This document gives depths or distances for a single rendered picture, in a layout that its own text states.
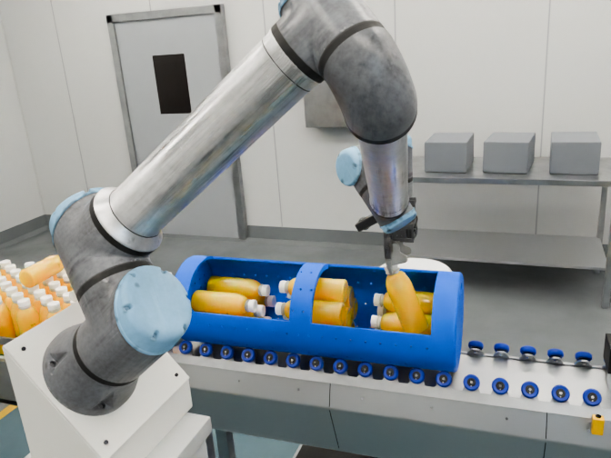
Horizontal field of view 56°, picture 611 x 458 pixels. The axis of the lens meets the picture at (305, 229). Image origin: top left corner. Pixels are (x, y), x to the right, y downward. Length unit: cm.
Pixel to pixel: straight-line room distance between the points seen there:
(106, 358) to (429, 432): 101
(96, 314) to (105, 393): 17
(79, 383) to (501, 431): 111
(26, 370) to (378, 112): 79
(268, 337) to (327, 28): 109
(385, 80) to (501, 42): 405
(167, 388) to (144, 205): 46
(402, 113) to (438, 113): 409
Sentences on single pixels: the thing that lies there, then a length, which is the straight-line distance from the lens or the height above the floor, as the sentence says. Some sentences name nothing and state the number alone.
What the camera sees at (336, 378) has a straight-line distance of 177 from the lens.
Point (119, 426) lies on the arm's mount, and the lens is 124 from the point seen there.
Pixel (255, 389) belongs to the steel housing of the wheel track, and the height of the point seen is 86.
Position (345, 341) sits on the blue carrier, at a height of 107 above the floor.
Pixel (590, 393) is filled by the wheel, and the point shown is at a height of 97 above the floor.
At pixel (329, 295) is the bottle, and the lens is 173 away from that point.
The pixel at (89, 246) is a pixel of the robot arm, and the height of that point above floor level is 157.
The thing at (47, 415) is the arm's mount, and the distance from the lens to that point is 124.
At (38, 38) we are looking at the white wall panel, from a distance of 681.
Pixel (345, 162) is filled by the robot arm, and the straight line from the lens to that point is 140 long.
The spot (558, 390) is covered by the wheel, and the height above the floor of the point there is 97.
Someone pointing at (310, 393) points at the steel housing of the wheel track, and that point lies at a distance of 181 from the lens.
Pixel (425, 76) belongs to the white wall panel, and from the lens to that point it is 495.
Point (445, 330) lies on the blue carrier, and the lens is 159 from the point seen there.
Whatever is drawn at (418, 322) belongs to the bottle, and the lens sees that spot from 164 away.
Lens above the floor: 190
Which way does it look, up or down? 18 degrees down
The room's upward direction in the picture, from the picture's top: 4 degrees counter-clockwise
